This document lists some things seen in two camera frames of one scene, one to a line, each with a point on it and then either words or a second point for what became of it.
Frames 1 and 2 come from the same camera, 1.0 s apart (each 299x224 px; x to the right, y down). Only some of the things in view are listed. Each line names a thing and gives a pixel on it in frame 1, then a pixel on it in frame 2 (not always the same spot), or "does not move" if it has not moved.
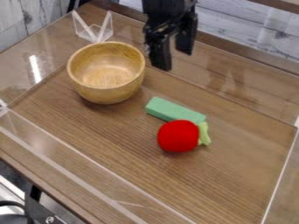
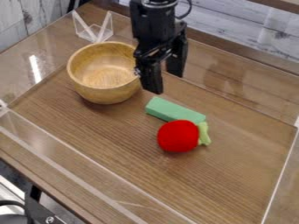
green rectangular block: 169,111 does not move
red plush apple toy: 181,136 does not move
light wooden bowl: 106,71 does not move
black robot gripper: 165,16 -> 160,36
